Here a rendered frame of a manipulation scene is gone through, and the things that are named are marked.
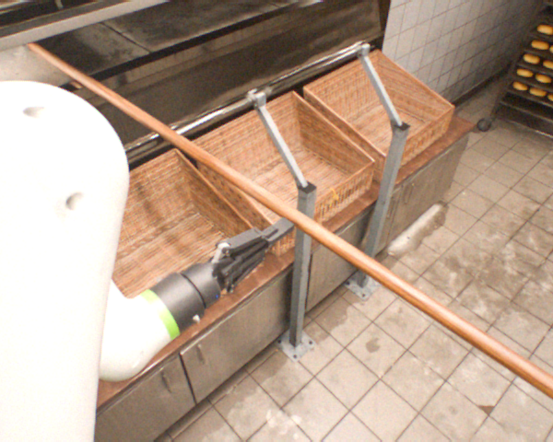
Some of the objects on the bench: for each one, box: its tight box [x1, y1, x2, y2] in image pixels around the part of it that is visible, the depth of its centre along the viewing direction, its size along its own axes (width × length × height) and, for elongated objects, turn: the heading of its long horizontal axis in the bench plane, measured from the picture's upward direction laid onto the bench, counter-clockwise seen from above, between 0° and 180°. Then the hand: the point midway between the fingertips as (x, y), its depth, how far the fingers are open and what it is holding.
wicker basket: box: [303, 50, 454, 184], centre depth 202 cm, size 49×56×28 cm
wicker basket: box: [111, 148, 264, 309], centre depth 145 cm, size 49×56×28 cm
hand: (276, 232), depth 84 cm, fingers closed
